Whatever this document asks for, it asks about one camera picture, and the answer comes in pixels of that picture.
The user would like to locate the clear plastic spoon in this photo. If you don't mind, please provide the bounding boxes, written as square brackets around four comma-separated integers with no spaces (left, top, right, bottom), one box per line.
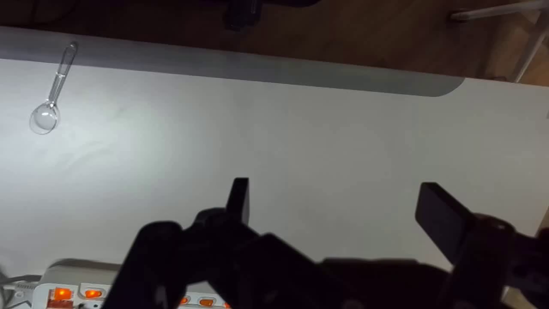
[28,40,81,138]

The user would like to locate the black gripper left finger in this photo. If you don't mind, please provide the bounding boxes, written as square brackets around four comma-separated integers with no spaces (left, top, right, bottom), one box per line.
[102,177,347,309]

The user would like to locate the white power strip cable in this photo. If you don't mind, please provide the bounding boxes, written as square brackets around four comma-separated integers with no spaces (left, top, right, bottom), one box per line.
[0,272,43,309]

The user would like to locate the light metal frame legs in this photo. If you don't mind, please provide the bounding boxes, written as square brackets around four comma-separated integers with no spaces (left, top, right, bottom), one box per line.
[448,0,549,83]

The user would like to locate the white power strip orange switches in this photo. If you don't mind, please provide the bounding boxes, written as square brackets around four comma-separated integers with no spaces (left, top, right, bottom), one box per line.
[35,258,232,309]

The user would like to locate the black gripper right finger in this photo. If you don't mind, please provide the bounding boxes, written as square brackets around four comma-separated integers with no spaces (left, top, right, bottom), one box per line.
[414,181,549,309]

